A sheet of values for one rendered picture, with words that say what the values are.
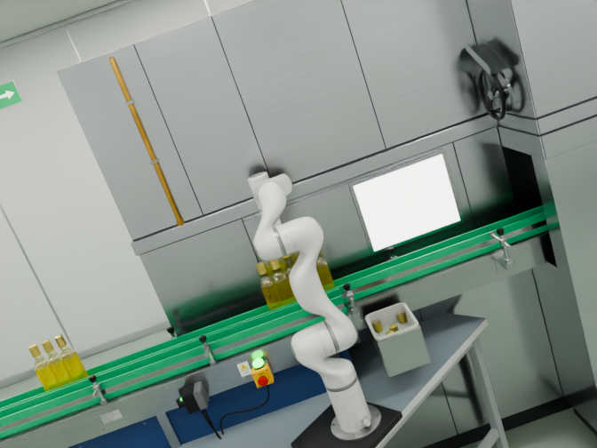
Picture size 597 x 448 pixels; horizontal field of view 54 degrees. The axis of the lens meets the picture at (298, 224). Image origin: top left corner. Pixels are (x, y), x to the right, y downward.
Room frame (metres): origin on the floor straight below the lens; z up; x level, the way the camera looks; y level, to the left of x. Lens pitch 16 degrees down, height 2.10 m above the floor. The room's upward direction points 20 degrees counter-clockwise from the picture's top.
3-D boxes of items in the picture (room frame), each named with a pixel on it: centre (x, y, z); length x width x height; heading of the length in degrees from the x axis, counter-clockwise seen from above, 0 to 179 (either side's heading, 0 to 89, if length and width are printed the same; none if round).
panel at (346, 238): (2.43, -0.24, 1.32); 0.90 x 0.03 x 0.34; 90
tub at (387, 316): (2.07, -0.21, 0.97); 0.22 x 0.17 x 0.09; 0
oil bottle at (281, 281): (2.30, 0.15, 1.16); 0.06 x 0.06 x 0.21; 1
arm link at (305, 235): (1.86, 0.01, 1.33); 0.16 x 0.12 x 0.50; 96
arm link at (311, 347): (1.86, 0.08, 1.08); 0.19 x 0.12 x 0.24; 96
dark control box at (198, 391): (2.10, 0.62, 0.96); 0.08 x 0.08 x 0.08; 0
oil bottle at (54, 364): (2.30, 1.14, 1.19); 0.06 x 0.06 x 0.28; 0
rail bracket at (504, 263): (2.17, -0.73, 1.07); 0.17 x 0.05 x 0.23; 0
